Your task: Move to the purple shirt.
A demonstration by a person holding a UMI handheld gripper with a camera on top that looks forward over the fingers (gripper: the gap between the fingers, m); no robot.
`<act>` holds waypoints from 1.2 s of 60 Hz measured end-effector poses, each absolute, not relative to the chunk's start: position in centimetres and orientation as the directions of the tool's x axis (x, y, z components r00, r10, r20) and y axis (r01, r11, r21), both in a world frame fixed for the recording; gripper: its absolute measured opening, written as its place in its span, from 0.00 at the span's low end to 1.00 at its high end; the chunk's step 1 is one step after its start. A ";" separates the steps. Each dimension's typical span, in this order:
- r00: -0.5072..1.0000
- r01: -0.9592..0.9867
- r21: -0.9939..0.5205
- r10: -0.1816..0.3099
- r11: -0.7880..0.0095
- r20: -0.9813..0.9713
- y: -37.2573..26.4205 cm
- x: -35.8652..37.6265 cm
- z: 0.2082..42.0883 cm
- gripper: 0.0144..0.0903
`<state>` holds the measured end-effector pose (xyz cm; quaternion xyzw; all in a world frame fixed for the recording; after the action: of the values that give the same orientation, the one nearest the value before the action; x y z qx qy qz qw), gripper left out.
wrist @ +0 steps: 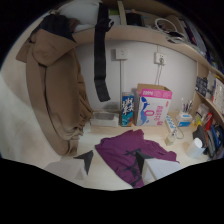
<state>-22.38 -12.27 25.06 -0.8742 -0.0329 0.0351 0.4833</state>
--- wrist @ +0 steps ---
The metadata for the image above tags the white power strip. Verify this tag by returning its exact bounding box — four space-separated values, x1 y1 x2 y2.
165 114 178 136

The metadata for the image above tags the white coiled cable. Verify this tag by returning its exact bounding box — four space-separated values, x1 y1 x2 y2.
154 17 183 39

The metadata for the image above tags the white paper roll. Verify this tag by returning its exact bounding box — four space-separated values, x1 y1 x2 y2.
185 137 204 160

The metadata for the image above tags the white pillow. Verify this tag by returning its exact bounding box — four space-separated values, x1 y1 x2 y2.
56 0 103 27

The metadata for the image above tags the black hanging strap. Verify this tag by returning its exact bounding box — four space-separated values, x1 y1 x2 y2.
93 3 115 103

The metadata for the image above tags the white wall socket with plug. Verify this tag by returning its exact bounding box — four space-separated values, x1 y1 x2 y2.
154 51 167 66

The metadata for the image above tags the white wall switch plate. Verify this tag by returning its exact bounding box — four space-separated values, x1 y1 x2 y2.
115 47 129 61

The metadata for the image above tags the blue and white tissue box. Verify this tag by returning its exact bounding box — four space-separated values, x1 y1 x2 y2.
176 112 194 128

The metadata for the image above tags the purple shirt with black print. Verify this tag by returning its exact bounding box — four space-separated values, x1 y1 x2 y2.
94 129 180 189

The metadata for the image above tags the brown hanging coat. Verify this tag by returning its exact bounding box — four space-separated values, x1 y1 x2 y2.
15 13 94 158

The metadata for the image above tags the blue drink carton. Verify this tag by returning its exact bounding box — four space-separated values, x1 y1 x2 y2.
120 91 136 128

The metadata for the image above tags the clear plastic tray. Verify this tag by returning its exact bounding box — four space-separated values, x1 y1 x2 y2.
89 110 121 128

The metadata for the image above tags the wooden shelf unit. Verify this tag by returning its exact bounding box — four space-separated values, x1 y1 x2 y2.
72 0 224 129

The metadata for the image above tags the pink and white carton box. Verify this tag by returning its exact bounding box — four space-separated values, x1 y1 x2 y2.
134 83 174 127

